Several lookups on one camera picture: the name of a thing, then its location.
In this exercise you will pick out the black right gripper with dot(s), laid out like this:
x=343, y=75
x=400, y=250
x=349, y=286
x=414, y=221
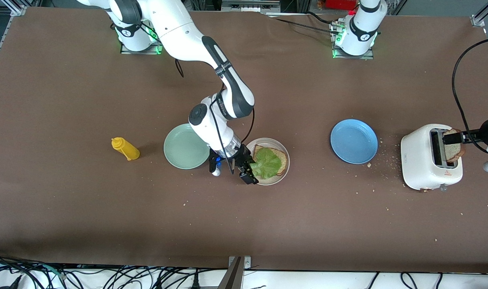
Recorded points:
x=240, y=156

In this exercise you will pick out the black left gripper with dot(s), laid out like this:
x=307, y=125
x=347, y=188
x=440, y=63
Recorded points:
x=477, y=133

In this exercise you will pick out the brown bread slice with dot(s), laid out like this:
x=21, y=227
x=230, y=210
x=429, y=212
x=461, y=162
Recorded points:
x=454, y=152
x=283, y=158

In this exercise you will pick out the green lettuce leaf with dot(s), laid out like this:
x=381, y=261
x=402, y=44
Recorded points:
x=268, y=163

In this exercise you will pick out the yellow mustard squeeze bottle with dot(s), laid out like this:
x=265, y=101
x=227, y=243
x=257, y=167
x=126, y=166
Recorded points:
x=127, y=150

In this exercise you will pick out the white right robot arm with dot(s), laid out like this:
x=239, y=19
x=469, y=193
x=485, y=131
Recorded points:
x=179, y=28

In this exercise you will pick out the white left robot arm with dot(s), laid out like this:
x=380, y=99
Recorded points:
x=362, y=28

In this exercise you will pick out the beige plate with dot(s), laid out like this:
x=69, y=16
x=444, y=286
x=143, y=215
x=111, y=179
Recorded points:
x=268, y=181

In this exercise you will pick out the pale green plate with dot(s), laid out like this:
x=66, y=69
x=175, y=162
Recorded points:
x=179, y=150

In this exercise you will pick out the blue plate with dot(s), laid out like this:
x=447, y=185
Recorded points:
x=354, y=141

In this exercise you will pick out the white two-slot toaster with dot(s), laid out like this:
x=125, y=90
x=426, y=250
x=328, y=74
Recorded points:
x=420, y=160

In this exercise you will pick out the aluminium table corner profile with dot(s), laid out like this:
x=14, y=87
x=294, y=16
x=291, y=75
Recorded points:
x=478, y=19

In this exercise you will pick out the grey metal box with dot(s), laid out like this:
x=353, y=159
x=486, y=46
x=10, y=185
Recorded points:
x=248, y=6

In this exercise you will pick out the red box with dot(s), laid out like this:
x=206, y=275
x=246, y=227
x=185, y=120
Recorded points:
x=340, y=4

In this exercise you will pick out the grey metal camera post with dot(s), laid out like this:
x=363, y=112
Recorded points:
x=232, y=277

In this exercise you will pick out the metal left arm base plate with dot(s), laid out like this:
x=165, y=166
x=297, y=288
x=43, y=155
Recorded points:
x=366, y=57

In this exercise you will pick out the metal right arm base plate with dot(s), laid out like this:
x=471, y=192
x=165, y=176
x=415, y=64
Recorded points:
x=125, y=51

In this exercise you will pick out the aluminium table frame rail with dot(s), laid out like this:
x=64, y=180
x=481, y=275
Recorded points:
x=18, y=11

